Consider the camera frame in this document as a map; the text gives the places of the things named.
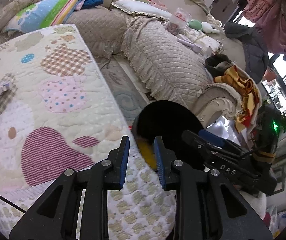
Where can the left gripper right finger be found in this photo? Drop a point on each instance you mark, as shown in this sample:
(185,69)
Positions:
(207,205)

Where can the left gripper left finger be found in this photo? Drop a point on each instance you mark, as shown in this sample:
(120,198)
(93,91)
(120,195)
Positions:
(75,205)

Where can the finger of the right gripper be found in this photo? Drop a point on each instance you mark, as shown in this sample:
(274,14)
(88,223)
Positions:
(195,144)
(211,138)

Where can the green yellow sponge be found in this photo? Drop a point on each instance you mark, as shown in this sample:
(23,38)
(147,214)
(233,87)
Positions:
(146,151)

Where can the black trash bin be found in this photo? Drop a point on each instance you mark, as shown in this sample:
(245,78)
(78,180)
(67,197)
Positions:
(169,120)

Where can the yellow red cloth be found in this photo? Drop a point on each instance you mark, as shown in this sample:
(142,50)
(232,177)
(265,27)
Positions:
(240,81)

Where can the beige quilted sofa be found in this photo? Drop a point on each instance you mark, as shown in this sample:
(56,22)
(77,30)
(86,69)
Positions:
(168,69)

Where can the purple hair brush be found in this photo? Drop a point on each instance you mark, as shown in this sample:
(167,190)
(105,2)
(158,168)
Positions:
(187,42)

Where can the black padded jacket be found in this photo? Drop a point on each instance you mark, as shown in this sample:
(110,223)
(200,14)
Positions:
(255,49)

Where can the patchwork quilted blanket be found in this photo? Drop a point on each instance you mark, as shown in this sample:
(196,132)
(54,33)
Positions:
(59,113)

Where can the green white plush toy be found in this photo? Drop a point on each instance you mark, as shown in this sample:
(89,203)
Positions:
(205,27)

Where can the clear candy jar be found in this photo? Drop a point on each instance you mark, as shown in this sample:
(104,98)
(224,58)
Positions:
(177,21)

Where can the pink hanging clothes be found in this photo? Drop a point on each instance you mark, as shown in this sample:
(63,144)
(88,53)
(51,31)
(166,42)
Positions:
(269,17)

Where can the white ruffled cushion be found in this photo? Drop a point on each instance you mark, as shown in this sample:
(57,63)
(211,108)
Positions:
(133,7)

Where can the striped colourful pillow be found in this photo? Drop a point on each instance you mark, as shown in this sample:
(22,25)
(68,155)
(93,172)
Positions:
(42,14)

